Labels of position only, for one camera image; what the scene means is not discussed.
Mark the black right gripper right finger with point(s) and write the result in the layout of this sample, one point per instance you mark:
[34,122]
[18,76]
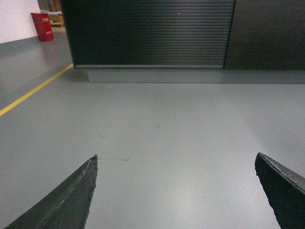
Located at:
[285,191]

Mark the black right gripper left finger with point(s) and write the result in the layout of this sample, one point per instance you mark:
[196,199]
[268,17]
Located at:
[67,206]

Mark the black checkout counter cabinet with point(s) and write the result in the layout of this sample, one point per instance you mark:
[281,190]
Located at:
[223,34]

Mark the wooden pallet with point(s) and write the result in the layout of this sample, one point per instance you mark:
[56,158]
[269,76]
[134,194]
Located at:
[56,18]

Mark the red fire equipment box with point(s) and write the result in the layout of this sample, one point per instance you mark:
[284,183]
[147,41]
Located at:
[42,26]

